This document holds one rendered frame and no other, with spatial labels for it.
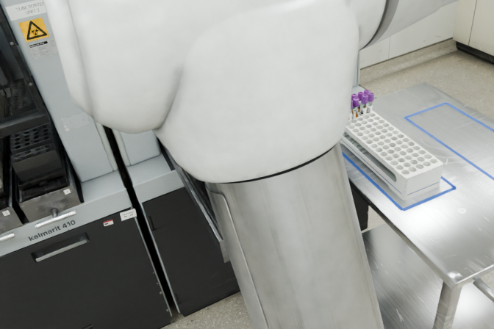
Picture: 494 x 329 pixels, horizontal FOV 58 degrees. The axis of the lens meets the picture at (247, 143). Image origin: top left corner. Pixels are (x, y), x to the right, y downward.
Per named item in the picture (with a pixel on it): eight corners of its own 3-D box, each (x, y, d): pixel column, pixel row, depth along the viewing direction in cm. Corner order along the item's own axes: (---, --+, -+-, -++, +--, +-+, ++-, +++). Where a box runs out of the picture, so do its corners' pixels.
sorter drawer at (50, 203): (22, 111, 169) (12, 90, 164) (59, 100, 173) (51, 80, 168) (30, 234, 114) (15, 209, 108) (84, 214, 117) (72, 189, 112)
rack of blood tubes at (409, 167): (331, 134, 119) (331, 114, 115) (362, 123, 121) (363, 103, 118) (403, 200, 96) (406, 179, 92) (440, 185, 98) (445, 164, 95)
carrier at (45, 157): (63, 163, 123) (55, 145, 119) (64, 167, 121) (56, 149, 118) (20, 178, 120) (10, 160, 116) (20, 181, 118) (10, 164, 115)
